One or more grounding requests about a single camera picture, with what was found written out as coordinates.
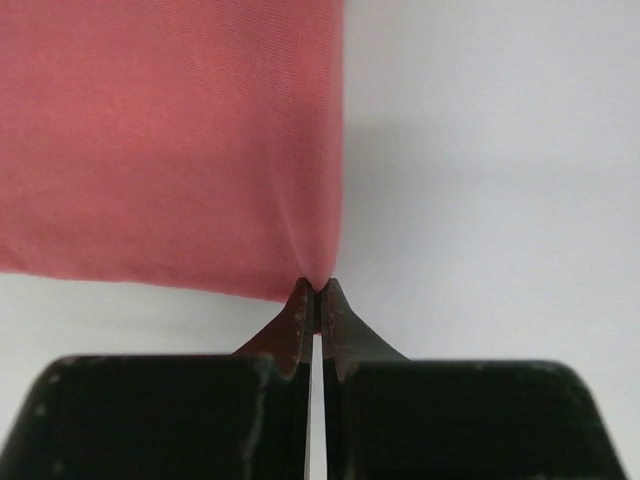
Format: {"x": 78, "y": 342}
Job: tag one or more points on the pink t shirt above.
{"x": 192, "y": 144}

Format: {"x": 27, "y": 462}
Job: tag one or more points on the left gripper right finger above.
{"x": 391, "y": 417}

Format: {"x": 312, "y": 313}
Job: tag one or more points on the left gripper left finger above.
{"x": 237, "y": 416}

